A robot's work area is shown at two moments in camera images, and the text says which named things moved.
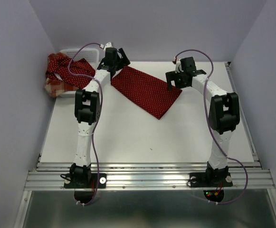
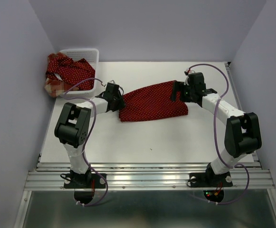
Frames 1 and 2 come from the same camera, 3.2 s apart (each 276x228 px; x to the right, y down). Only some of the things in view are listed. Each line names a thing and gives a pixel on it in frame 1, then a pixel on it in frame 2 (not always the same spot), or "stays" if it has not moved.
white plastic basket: (92, 55) stays
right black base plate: (210, 179) stays
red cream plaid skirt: (54, 87) stays
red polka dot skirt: (151, 92) -> (152, 101)
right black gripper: (171, 76) -> (178, 86)
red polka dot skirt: (57, 65) stays
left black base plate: (84, 180) stays
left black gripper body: (117, 63) -> (119, 103)
